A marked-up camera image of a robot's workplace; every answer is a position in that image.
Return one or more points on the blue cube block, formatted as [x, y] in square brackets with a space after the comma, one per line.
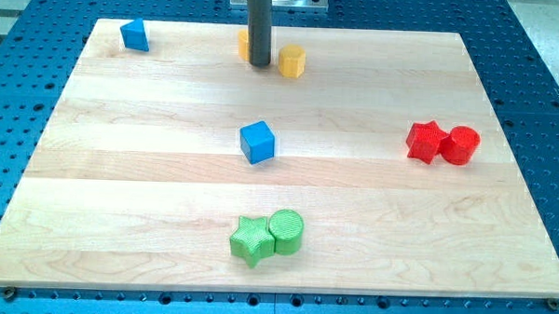
[257, 142]

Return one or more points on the yellow hexagon block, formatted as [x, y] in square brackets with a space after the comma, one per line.
[292, 60]

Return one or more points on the green cylinder block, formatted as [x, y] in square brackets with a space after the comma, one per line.
[286, 226]

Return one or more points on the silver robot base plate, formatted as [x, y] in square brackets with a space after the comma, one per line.
[313, 2]

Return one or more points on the red star block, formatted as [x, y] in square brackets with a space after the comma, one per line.
[424, 141]

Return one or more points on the yellow heart block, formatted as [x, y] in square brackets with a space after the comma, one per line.
[243, 44]

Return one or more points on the red cylinder block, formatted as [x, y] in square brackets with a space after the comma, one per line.
[459, 146]

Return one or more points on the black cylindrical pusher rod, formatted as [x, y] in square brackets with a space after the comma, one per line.
[259, 27]

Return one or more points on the blue triangle block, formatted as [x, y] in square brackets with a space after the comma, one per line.
[134, 35]

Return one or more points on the light wooden board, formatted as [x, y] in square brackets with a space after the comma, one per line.
[138, 181]

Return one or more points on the green star block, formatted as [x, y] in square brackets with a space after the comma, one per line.
[252, 241]

